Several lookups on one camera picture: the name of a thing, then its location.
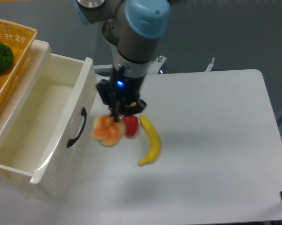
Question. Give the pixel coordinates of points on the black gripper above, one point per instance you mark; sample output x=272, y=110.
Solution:
x=121, y=93

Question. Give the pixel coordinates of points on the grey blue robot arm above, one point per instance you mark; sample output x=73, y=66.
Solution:
x=137, y=27

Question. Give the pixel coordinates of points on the white open drawer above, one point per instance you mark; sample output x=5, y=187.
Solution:
x=34, y=153

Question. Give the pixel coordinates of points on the white drawer cabinet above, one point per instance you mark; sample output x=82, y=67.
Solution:
x=37, y=56

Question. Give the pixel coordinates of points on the red bell pepper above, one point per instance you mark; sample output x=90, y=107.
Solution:
x=131, y=124

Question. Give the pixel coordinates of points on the yellow banana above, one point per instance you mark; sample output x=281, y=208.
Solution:
x=154, y=142

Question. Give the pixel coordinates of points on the yellow woven basket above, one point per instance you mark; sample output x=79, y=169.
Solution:
x=19, y=39

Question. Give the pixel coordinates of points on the green bell pepper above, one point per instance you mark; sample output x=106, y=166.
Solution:
x=6, y=57

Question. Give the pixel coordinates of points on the black drawer handle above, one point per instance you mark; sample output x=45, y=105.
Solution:
x=80, y=130

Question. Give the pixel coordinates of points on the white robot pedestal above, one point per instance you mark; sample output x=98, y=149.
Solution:
x=109, y=35

